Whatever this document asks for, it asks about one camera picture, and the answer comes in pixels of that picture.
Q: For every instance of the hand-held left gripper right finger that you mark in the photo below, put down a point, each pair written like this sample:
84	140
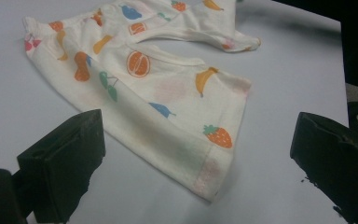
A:
341	168

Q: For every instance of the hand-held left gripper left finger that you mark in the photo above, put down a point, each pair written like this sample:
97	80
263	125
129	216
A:
65	165

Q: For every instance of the white fruit-print baby pants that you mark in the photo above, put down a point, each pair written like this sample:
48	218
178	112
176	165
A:
155	93

